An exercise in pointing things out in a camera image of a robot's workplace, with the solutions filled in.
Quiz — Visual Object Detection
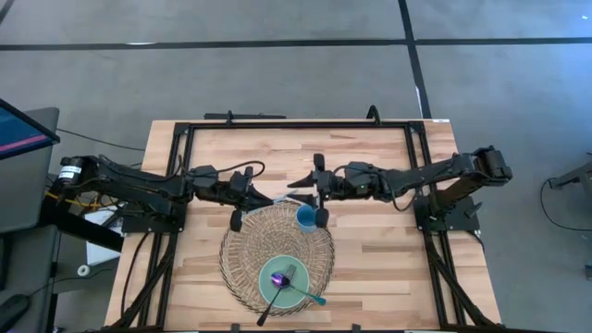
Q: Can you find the pale green ceramic bowl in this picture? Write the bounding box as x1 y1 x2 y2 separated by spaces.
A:
258 254 311 310

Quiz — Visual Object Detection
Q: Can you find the dark screen with pink stripe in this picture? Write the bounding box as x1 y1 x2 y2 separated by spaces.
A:
0 98 61 161

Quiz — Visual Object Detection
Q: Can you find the black flat bar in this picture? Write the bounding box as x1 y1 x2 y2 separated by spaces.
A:
203 110 288 121

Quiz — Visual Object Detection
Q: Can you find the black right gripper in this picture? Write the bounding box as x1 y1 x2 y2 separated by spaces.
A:
286 153 348 229

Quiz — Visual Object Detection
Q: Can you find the thin black floor cable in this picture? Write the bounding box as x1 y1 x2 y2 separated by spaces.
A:
55 127 147 153

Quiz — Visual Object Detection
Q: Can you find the round woven straw placemat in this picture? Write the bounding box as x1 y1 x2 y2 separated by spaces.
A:
218 199 336 318

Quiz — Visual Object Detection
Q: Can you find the purple spoon with teal handle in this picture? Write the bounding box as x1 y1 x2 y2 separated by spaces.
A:
270 272 327 307

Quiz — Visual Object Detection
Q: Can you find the white sheet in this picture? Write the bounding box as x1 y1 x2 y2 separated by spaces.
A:
85 205 126 267

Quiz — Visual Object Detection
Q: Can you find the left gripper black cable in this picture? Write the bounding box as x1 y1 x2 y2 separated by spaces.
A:
215 160 266 181

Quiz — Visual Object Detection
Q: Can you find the yellow cable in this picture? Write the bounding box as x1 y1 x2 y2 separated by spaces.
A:
45 192 117 208

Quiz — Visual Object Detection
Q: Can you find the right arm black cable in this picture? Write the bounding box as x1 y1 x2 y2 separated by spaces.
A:
386 182 420 214

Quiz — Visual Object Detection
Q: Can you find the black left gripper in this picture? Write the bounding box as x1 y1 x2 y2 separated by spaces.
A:
215 166 276 233

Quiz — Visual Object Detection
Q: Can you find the light blue cup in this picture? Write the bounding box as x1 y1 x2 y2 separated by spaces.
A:
295 203 320 234

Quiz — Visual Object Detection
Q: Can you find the black computer mouse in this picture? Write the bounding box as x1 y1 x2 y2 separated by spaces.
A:
0 293 31 332

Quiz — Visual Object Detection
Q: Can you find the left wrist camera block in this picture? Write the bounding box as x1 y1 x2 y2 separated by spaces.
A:
229 171 247 194

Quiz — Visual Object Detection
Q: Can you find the black stand beam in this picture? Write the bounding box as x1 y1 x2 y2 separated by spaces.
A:
39 203 126 253

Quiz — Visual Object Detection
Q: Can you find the black cable along frame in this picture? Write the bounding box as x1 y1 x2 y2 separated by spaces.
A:
119 230 152 320

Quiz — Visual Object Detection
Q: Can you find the black aluminium table frame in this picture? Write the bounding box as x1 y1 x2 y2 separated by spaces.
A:
99 118 510 333

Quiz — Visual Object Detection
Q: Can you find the grey stand leg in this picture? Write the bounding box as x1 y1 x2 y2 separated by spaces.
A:
549 159 592 191

